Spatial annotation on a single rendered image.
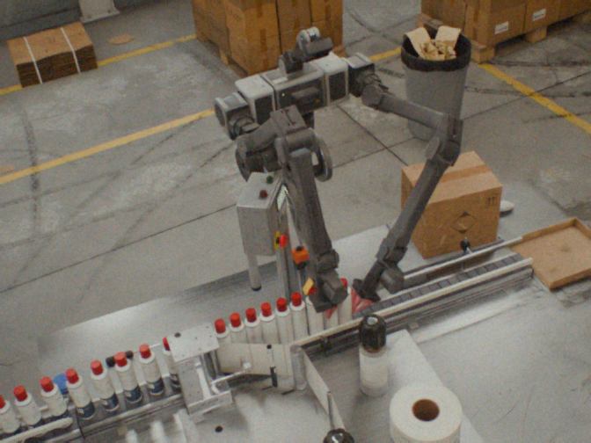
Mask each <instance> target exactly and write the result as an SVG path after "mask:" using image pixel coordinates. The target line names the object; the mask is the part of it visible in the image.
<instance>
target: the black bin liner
mask: <svg viewBox="0 0 591 443"><path fill-rule="evenodd" d="M437 33H438V30H427V34H428V36H429V38H430V40H435V38H436V35H437ZM453 51H455V53H456V54H455V56H456V58H453V59H448V60H440V61H432V60H424V59H420V58H418V57H419V56H420V55H419V54H418V52H417V51H416V50H415V48H414V46H413V44H412V42H411V40H410V38H409V37H407V38H406V39H405V40H404V41H403V43H402V45H401V61H402V63H403V64H404V65H405V66H406V67H407V68H408V69H411V70H418V71H421V72H432V71H436V70H437V71H444V72H449V71H455V70H459V69H463V68H465V67H466V65H467V64H468V63H469V62H470V60H471V41H470V40H469V39H468V38H467V37H465V36H464V35H462V34H461V33H459V34H458V37H457V39H456V44H455V46H454V50H453Z"/></svg>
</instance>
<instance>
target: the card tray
mask: <svg viewBox="0 0 591 443"><path fill-rule="evenodd" d="M518 237H520V236H518ZM521 237H522V238H523V240H522V241H521V242H519V243H515V244H512V245H509V246H508V247H509V248H510V249H511V250H512V252H518V253H519V254H520V255H521V256H522V257H523V258H524V259H528V258H533V263H532V264H530V265H531V266H532V268H533V269H534V274H535V275H536V276H537V277H538V278H539V279H540V280H541V281H542V282H543V283H544V284H545V285H546V286H547V287H548V288H549V289H550V290H552V289H553V288H556V287H561V286H563V285H565V284H568V283H571V282H573V281H575V280H579V279H582V278H585V277H587V276H589V275H591V229H589V228H588V227H587V226H586V225H585V224H584V223H582V222H581V221H580V220H579V219H578V218H577V217H573V218H571V219H568V220H565V221H561V222H558V223H555V224H553V225H550V226H548V227H545V228H542V229H538V230H535V231H532V232H529V233H527V234H524V235H522V236H521ZM515 238H517V237H515ZM512 239H514V238H512ZM512 239H509V240H512Z"/></svg>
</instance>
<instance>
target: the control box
mask: <svg viewBox="0 0 591 443"><path fill-rule="evenodd" d="M266 177H267V174H266V173H259V172H253V173H252V174H251V176H250V178H249V180H248V182H247V184H246V186H245V188H244V190H243V192H242V194H241V196H240V198H239V201H238V203H237V205H236V207H237V217H238V222H239V227H240V232H241V237H242V243H243V248H244V254H250V255H259V256H268V257H273V256H274V255H275V254H276V251H277V250H278V247H279V244H277V243H276V238H277V236H281V235H283V234H284V231H285V228H286V227H287V224H288V214H287V210H286V212H285V214H284V216H283V219H282V221H281V225H280V227H279V223H278V215H279V213H280V211H281V208H280V210H279V213H277V206H276V195H277V193H278V191H279V189H280V187H281V183H282V182H283V177H281V176H277V175H274V184H273V185H266ZM261 190H266V192H267V194H268V198H267V199H266V200H261V199H260V198H259V192H260V191H261ZM284 200H285V198H284ZM284 200H283V202H284ZM283 202H282V204H281V207H282V205H283Z"/></svg>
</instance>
